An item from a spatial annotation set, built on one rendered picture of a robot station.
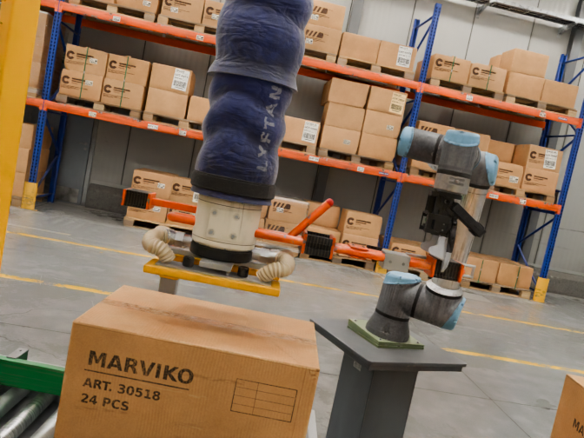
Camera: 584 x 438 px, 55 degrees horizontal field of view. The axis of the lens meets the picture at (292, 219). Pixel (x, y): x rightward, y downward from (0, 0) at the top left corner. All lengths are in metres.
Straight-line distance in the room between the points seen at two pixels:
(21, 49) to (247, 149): 0.54
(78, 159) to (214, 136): 8.80
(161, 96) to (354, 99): 2.90
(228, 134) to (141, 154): 8.64
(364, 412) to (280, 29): 1.60
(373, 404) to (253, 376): 1.13
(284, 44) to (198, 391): 0.86
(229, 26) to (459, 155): 0.67
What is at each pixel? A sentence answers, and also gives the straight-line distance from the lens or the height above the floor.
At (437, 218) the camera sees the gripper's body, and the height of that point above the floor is 1.35.
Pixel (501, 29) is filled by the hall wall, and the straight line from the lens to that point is 11.19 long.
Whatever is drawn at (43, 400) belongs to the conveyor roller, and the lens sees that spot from 1.99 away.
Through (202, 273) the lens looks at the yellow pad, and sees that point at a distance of 1.41.
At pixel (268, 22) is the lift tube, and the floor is 1.73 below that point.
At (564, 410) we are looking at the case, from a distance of 2.00.
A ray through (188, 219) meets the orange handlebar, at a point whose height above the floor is 1.22.
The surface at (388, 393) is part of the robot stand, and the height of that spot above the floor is 0.56.
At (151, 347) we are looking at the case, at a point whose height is 0.92.
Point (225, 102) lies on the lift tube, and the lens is 1.41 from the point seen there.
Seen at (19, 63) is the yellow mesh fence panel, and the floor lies 1.49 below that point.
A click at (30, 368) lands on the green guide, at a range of 1.99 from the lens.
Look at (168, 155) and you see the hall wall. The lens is 9.97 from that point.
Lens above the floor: 1.42
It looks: 6 degrees down
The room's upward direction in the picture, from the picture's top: 11 degrees clockwise
